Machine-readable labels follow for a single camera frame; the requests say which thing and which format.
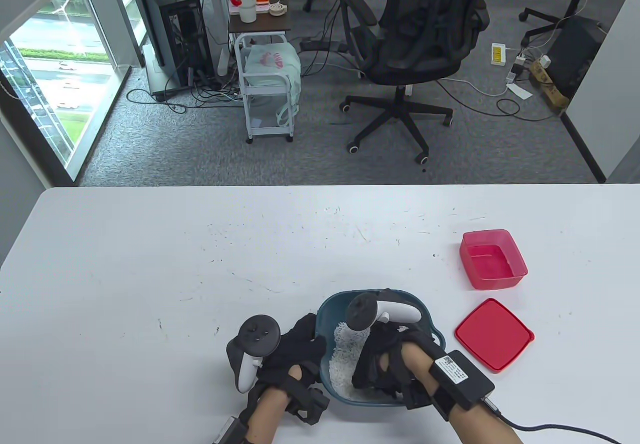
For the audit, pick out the black computer tower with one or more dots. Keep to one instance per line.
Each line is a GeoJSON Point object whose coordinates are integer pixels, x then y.
{"type": "Point", "coordinates": [172, 29]}

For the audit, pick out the black white left hand controller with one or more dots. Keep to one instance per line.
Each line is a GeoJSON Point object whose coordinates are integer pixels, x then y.
{"type": "Point", "coordinates": [255, 336]}

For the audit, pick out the black white right hand controller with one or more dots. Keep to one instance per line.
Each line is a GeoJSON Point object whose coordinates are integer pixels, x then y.
{"type": "Point", "coordinates": [395, 311]}

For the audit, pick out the red container lid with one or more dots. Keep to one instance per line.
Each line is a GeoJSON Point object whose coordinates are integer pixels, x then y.
{"type": "Point", "coordinates": [492, 334]}

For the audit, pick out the white rolling cart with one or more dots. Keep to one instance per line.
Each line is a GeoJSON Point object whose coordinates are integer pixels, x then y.
{"type": "Point", "coordinates": [265, 24]}

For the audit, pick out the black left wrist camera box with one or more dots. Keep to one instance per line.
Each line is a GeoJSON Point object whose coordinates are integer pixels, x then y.
{"type": "Point", "coordinates": [230, 431]}

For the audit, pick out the black power strip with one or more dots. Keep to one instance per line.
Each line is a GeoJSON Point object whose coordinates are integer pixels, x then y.
{"type": "Point", "coordinates": [320, 44]}

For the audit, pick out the black floor box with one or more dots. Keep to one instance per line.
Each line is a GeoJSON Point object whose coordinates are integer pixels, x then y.
{"type": "Point", "coordinates": [572, 54]}

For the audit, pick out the white power adapter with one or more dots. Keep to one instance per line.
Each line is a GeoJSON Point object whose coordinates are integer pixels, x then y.
{"type": "Point", "coordinates": [545, 61]}

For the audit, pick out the white desk leg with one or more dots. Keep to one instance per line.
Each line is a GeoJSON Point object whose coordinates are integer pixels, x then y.
{"type": "Point", "coordinates": [215, 14]}

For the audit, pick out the brown cardboard box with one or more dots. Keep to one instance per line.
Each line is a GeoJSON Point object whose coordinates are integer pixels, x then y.
{"type": "Point", "coordinates": [550, 89]}

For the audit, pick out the person's right forearm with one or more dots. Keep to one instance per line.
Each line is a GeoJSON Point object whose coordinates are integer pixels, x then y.
{"type": "Point", "coordinates": [475, 429]}

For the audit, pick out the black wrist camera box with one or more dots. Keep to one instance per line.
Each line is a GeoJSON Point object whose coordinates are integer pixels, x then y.
{"type": "Point", "coordinates": [460, 379]}
{"type": "Point", "coordinates": [230, 431]}

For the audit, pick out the large glass window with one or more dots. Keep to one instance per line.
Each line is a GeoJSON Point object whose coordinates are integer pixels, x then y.
{"type": "Point", "coordinates": [60, 64]}

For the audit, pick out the person's right hand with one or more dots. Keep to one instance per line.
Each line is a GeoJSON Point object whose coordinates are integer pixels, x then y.
{"type": "Point", "coordinates": [367, 371]}

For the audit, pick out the red plastic container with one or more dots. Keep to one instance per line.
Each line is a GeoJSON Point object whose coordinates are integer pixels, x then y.
{"type": "Point", "coordinates": [492, 259]}

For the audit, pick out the black mesh office chair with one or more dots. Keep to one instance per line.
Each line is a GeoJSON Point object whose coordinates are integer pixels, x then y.
{"type": "Point", "coordinates": [425, 39]}

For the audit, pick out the white power strip yellow label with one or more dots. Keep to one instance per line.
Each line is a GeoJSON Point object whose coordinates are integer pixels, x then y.
{"type": "Point", "coordinates": [498, 54]}

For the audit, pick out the person's left hand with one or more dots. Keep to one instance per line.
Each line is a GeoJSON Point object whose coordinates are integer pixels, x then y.
{"type": "Point", "coordinates": [300, 349]}

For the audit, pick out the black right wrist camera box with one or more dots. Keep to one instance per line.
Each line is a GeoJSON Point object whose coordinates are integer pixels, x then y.
{"type": "Point", "coordinates": [460, 379]}

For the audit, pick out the white paper card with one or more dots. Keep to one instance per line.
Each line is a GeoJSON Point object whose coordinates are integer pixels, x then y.
{"type": "Point", "coordinates": [519, 91]}

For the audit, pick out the person's left forearm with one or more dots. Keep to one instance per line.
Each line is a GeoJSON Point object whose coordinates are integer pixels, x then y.
{"type": "Point", "coordinates": [265, 419]}

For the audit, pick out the teal plastic basin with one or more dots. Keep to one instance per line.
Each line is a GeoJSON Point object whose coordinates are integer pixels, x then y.
{"type": "Point", "coordinates": [330, 314]}

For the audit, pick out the white rice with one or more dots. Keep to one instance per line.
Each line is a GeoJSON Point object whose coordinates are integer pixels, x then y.
{"type": "Point", "coordinates": [345, 359]}

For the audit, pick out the black white hand controller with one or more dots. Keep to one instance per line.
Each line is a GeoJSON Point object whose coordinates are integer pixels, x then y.
{"type": "Point", "coordinates": [395, 311]}
{"type": "Point", "coordinates": [255, 336]}

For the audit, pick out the pale green plastic bag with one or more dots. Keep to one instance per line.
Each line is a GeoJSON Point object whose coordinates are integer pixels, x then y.
{"type": "Point", "coordinates": [270, 64]}

